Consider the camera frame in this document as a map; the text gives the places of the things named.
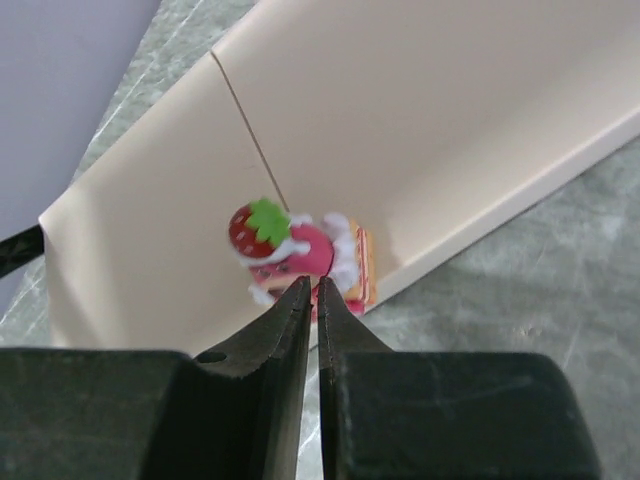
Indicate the beige three-tier shelf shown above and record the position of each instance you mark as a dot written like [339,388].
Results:
[434,124]

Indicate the strawberry cake toy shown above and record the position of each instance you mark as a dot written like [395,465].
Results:
[277,247]

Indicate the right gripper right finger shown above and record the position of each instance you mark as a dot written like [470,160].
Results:
[387,414]

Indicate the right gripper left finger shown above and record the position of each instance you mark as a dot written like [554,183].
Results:
[231,412]

